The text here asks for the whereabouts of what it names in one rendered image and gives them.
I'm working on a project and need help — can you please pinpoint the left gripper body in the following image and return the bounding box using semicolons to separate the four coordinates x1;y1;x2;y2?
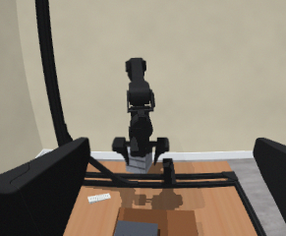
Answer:
112;137;169;152

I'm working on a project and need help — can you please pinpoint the brown wooden stand with grey legs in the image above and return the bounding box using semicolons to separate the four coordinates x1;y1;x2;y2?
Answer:
112;207;198;236

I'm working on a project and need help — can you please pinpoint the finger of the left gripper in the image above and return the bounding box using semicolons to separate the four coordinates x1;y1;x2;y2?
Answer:
154;148;165;166
116;147;129;165

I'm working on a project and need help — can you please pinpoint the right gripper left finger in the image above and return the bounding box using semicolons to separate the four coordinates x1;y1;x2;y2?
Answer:
0;137;90;236

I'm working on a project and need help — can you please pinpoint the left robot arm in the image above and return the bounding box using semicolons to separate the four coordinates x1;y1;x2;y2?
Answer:
126;58;155;157

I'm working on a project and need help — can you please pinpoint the dark grey network switch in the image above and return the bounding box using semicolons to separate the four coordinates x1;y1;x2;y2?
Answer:
114;220;158;236

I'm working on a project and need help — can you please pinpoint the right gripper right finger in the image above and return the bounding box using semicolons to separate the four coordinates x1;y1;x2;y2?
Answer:
253;138;286;223

